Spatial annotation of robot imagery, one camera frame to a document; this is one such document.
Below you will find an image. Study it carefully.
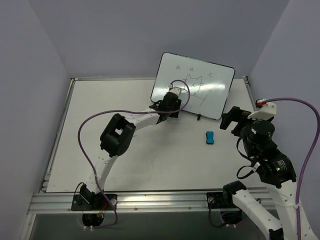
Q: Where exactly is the white whiteboard black frame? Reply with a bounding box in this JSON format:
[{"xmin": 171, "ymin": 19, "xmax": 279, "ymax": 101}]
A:
[{"xmin": 150, "ymin": 52, "xmax": 236, "ymax": 120}]

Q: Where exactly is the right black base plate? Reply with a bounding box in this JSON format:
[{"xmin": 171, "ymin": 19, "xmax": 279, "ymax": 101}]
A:
[{"xmin": 206, "ymin": 191, "xmax": 234, "ymax": 209}]

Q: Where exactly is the aluminium rail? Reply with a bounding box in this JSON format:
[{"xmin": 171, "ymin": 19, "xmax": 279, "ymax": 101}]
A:
[
  {"xmin": 39, "ymin": 78, "xmax": 76, "ymax": 193},
  {"xmin": 27, "ymin": 191, "xmax": 281, "ymax": 215},
  {"xmin": 242, "ymin": 75, "xmax": 256, "ymax": 110},
  {"xmin": 72, "ymin": 76, "xmax": 156, "ymax": 81}
]

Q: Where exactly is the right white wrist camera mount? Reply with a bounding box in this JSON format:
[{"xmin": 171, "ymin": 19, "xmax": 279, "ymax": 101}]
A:
[{"xmin": 247, "ymin": 99, "xmax": 277, "ymax": 121}]

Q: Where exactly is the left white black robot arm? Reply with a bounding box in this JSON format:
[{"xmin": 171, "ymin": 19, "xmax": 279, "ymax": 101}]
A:
[{"xmin": 77, "ymin": 87, "xmax": 182, "ymax": 210}]

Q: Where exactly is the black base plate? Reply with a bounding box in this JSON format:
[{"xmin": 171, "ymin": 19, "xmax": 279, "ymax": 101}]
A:
[
  {"xmin": 71, "ymin": 193, "xmax": 113, "ymax": 212},
  {"xmin": 206, "ymin": 191, "xmax": 234, "ymax": 209}
]

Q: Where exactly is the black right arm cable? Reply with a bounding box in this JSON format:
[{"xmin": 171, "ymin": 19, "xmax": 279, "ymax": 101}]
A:
[{"xmin": 234, "ymin": 137, "xmax": 261, "ymax": 180}]

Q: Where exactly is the aluminium back rail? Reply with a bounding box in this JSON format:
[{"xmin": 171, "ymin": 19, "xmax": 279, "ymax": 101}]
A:
[{"xmin": 72, "ymin": 76, "xmax": 156, "ymax": 81}]

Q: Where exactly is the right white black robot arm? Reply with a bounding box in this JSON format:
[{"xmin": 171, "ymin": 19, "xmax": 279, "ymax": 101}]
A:
[{"xmin": 220, "ymin": 103, "xmax": 317, "ymax": 240}]

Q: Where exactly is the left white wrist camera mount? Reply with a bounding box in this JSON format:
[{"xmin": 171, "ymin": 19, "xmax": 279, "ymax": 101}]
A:
[{"xmin": 168, "ymin": 83, "xmax": 184, "ymax": 97}]

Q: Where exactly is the aluminium front rail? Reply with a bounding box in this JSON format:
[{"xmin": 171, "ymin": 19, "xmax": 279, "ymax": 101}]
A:
[{"xmin": 27, "ymin": 191, "xmax": 281, "ymax": 215}]

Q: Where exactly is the aluminium right side rail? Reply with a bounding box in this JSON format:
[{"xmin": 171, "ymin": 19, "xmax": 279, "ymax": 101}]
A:
[{"xmin": 242, "ymin": 75, "xmax": 256, "ymax": 110}]

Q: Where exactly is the aluminium left side rail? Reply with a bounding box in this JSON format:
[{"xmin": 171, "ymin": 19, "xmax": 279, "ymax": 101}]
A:
[{"xmin": 39, "ymin": 78, "xmax": 76, "ymax": 193}]

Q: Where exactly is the blue bone-shaped eraser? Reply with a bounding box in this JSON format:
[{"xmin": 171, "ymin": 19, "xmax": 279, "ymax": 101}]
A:
[{"xmin": 205, "ymin": 131, "xmax": 215, "ymax": 145}]

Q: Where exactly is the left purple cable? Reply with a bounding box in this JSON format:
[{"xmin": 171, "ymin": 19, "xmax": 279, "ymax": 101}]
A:
[{"xmin": 77, "ymin": 79, "xmax": 191, "ymax": 229}]

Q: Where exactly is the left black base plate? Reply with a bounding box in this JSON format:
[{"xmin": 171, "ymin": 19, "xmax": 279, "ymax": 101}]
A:
[{"xmin": 71, "ymin": 193, "xmax": 113, "ymax": 212}]

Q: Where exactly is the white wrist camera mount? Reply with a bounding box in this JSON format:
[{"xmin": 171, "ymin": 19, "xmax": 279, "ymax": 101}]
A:
[
  {"xmin": 168, "ymin": 83, "xmax": 184, "ymax": 97},
  {"xmin": 247, "ymin": 99, "xmax": 277, "ymax": 121}
]

